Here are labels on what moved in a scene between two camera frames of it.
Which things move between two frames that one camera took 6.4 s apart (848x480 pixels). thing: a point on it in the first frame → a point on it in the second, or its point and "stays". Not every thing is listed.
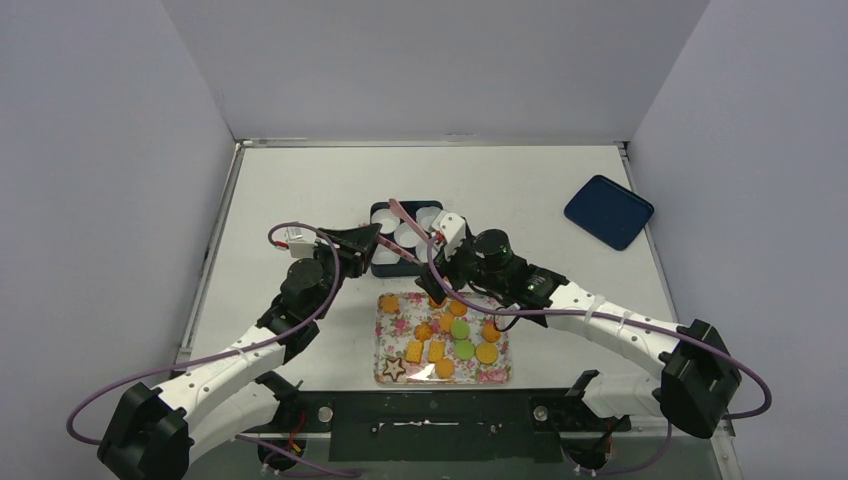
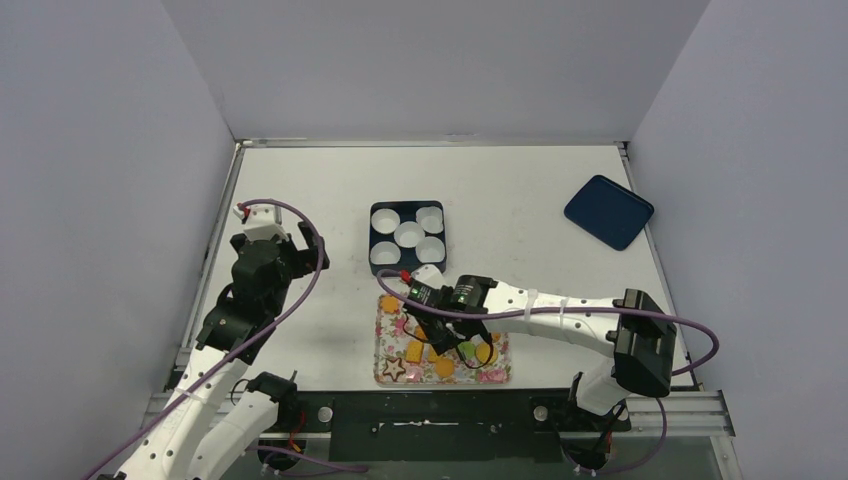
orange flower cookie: [390, 304] stays
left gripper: [361, 239] → [303, 264]
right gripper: [448, 267] → [440, 324]
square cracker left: [414, 351] stays
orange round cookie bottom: [444, 368] stays
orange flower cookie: [423, 332] stays
